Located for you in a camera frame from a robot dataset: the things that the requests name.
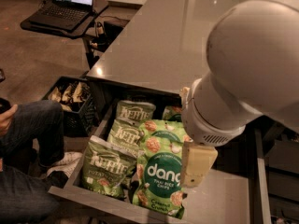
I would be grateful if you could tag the rear Kettle chip bag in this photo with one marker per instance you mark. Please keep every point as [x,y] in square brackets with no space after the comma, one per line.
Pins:
[135,110]

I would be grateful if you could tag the rear Dang rice chips bag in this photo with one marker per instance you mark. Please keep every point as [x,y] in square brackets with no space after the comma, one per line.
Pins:
[172,113]

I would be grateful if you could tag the middle Dang rice chips bag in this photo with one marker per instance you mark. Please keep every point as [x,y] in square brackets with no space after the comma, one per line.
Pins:
[171,130]

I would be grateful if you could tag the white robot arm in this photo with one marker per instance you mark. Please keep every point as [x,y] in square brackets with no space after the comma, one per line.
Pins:
[253,58]

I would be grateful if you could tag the black laptop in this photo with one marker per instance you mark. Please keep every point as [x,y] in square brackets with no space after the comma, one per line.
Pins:
[63,14]

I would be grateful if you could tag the middle Kettle chip bag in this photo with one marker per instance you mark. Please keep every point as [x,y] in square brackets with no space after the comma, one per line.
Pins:
[124,134]

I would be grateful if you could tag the black laptop stand table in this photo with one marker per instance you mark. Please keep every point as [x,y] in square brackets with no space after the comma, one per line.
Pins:
[79,32]

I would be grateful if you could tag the person's hand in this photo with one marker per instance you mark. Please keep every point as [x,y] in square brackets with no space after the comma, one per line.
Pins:
[6,119]

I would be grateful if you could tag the dang rice chips bag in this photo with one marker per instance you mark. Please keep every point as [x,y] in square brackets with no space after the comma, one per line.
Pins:
[171,130]
[172,113]
[158,171]

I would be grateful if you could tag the Kettle jalapeno chip bag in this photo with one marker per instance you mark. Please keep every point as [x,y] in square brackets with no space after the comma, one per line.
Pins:
[106,168]

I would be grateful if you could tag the person's leg in jeans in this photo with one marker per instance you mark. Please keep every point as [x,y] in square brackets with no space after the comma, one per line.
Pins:
[24,198]
[42,120]

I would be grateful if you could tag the black crate with snacks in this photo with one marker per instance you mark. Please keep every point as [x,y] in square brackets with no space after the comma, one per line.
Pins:
[74,96]

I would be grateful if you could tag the front Dang rice chips bag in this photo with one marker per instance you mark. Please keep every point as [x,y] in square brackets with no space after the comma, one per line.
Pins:
[158,171]

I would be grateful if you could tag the white sneaker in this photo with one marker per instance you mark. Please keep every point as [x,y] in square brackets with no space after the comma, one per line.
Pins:
[67,164]

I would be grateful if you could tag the open grey drawer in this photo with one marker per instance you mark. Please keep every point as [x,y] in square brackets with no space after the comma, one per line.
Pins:
[234,192]

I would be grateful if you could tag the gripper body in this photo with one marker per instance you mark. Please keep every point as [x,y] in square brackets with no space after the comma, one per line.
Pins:
[202,129]

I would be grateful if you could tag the person's near leg in jeans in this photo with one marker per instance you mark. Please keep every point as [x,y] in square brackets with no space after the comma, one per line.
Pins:
[24,198]

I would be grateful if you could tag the black handheld controller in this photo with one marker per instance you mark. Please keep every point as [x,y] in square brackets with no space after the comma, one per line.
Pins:
[4,104]

